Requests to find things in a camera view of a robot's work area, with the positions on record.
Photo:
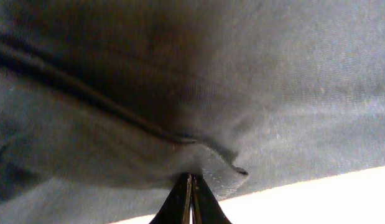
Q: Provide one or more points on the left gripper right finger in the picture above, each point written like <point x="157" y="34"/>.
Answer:
<point x="205" y="207"/>

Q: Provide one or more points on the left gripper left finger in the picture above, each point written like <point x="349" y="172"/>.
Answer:
<point x="176" y="208"/>

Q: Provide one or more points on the black t-shirt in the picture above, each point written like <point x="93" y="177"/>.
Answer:
<point x="104" y="104"/>

